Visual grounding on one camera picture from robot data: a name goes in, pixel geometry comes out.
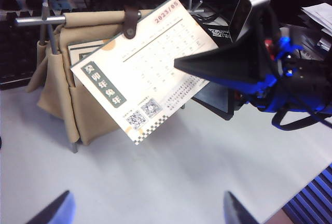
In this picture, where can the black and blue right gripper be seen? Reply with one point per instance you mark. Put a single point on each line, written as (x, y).
(306, 84)

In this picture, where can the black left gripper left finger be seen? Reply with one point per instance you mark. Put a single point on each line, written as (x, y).
(59, 211)

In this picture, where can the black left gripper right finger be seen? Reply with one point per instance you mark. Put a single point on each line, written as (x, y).
(236, 211)

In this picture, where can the May 2023 calendar page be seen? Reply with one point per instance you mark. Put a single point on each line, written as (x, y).
(116, 84)

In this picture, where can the beige fabric calendar stand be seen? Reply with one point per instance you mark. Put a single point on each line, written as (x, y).
(59, 91)

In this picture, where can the stack of calendar pages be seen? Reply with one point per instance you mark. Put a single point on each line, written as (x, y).
(77, 53)

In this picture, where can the blue ribbed panel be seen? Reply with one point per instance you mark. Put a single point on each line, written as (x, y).
(313, 198)

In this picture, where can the white paper sheets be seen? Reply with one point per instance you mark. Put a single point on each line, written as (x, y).
(320, 14)

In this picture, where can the black keyboard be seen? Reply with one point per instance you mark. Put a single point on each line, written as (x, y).
(15, 53)

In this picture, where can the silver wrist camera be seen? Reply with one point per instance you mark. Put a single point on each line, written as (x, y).
(246, 16)

